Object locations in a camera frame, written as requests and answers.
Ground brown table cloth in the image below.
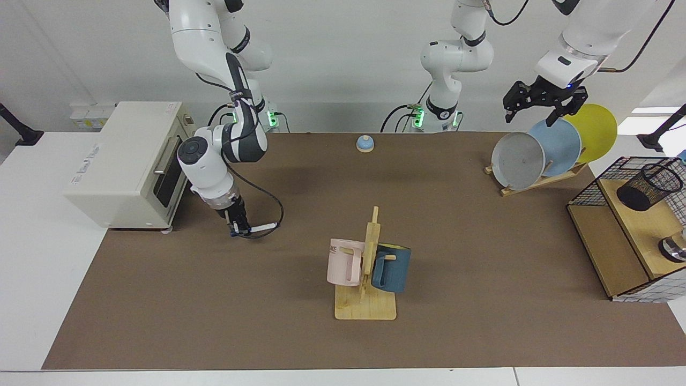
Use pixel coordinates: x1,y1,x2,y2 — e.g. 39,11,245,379
42,132,686,370

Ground light blue plate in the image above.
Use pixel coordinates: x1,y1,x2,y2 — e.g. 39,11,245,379
528,118,583,177

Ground pink cup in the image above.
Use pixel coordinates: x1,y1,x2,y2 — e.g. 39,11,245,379
326,238,366,287

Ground yellow plate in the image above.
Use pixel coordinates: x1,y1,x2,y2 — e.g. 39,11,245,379
563,103,618,164

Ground blue and white marker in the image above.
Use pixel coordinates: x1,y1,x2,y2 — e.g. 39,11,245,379
232,221,279,237

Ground dark teal cup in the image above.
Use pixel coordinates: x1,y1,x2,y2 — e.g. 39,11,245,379
371,243,412,294

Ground wooden plate rack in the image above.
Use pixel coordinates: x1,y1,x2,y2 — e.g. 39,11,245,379
484,161,588,197

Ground wire basket with wooden floor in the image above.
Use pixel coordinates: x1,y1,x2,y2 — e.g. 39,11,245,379
566,156,686,303

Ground wooden cup stand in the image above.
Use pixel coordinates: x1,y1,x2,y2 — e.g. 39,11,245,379
334,206,398,321

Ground pale toaster oven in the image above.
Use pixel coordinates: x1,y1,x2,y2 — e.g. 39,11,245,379
63,101,200,234

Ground grey plate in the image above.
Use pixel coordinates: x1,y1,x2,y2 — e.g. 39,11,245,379
491,132,546,190

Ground black mesh pen holder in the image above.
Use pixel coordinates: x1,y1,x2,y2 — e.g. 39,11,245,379
616,164,683,212

